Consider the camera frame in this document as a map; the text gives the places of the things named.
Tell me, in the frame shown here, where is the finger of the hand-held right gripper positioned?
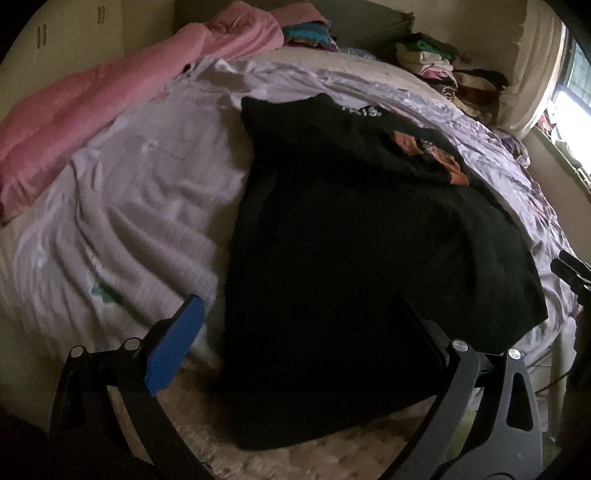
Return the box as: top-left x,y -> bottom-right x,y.
551,250 -> 591,305

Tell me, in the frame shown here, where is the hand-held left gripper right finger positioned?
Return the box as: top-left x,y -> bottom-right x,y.
390,294 -> 546,480

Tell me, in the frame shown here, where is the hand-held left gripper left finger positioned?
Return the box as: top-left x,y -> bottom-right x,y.
47,294 -> 213,480

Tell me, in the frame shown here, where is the black long-sleeved sweater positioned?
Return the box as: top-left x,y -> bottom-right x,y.
215,92 -> 549,452

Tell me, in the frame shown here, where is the pile of folded clothes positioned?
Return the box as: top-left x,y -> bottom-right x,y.
396,31 -> 509,126

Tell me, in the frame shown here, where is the teal striped clothes pile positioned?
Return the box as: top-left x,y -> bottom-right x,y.
281,21 -> 341,52

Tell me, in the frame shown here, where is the lavender printed bed quilt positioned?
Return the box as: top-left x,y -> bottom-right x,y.
0,55 -> 583,370

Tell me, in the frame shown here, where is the colourful cloth heap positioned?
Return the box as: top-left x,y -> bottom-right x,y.
537,108 -> 583,158

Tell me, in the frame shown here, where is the window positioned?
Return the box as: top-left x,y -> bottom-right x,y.
549,32 -> 591,188

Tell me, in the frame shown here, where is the cream curtain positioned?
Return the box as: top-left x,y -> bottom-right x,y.
495,0 -> 570,140

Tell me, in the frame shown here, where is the pink quilt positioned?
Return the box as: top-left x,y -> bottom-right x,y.
0,0 -> 285,223

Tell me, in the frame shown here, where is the cream quilted blanket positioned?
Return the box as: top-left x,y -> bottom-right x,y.
249,46 -> 445,99

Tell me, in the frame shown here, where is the grey upholstered headboard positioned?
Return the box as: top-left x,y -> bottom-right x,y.
323,0 -> 416,48

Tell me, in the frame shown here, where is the cream wardrobe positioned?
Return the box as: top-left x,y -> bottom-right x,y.
0,0 -> 177,93

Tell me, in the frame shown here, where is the pink folded cloth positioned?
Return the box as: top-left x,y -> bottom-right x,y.
268,2 -> 331,29

